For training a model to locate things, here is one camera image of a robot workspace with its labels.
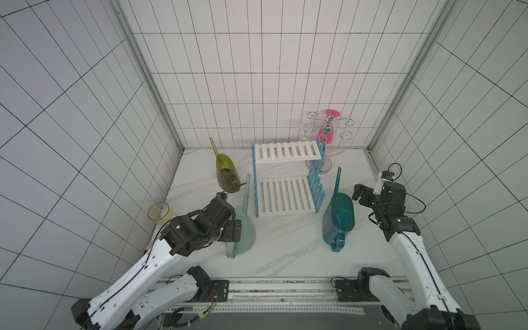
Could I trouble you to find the clear wine glass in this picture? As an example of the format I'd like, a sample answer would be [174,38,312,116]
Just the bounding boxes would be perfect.
[301,120,314,141]

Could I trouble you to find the dark teal watering can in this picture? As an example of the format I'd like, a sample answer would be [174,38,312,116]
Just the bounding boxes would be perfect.
[322,166,356,252]

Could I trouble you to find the olive green watering can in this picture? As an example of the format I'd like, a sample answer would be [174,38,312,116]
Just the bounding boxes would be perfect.
[209,138,241,193]

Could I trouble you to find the metal base rail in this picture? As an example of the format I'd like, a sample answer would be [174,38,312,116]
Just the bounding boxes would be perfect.
[155,276,392,324]

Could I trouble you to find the chrome glass holder stand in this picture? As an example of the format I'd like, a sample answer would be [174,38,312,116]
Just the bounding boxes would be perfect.
[302,109,355,151]

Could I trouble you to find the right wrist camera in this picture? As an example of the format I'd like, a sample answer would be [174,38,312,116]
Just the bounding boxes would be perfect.
[373,170,394,195]

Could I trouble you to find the blue white slatted shelf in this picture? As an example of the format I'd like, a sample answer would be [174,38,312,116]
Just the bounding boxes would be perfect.
[252,140,325,217]

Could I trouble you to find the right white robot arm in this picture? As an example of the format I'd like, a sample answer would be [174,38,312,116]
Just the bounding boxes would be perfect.
[351,179,481,329]

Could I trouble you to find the light green watering can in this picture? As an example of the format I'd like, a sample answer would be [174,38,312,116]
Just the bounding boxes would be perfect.
[226,174,256,259]

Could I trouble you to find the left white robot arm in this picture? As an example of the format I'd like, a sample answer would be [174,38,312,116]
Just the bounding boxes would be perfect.
[71,192,241,329]

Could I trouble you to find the pink glass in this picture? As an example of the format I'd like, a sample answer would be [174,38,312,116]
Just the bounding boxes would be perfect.
[318,109,341,144]

